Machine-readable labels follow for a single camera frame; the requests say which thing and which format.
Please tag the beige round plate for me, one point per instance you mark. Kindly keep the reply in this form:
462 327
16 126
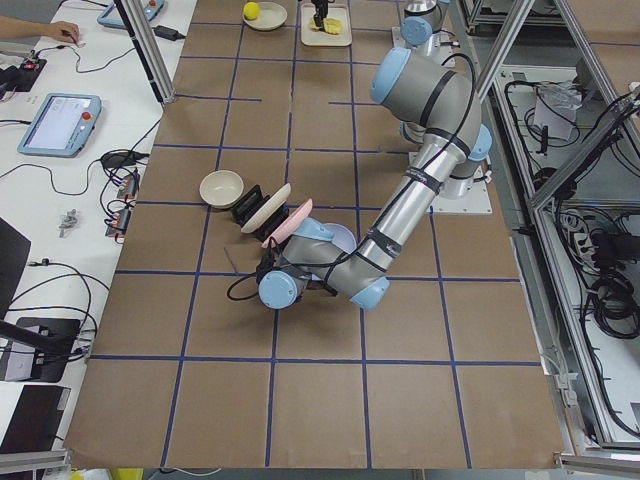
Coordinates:
272 16

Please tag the cream plate in rack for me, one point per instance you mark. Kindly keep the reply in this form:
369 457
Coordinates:
268 209

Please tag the black monitor stand base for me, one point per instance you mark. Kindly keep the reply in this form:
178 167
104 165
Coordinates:
39 349

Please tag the pink plate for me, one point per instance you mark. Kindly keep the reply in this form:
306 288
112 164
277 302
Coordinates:
289 225

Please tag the white paper bag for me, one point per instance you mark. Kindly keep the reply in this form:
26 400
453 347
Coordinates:
556 109

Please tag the white rectangular foam tray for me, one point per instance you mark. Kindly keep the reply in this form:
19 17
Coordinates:
321 39

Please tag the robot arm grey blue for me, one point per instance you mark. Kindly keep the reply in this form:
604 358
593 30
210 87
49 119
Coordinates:
420 25
415 89

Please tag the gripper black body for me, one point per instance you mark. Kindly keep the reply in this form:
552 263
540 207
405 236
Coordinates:
319 7

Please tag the cream bowl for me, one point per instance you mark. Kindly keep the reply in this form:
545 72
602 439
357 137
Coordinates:
221 189

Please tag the black power adapter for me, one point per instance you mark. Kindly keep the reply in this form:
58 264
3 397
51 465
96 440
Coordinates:
168 33

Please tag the light blue round plate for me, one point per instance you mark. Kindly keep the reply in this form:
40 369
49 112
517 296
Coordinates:
342 238

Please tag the blue teach pendant tablet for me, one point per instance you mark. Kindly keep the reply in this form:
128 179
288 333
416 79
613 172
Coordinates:
61 126

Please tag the yellow crimped bread pastry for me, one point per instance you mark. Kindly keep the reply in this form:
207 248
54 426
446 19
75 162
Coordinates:
331 26

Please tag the person hand at desk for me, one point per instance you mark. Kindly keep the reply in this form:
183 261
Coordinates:
62 31

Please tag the black dish rack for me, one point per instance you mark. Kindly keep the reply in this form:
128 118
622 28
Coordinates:
247 205

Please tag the person forearm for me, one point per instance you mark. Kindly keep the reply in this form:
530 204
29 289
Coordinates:
12 28

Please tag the aluminium frame post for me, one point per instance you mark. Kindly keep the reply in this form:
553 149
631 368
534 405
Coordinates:
143 40

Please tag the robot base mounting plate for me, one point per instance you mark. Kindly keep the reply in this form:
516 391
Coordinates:
462 192

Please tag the yellow lemon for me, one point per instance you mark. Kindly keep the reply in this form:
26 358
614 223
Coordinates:
251 10

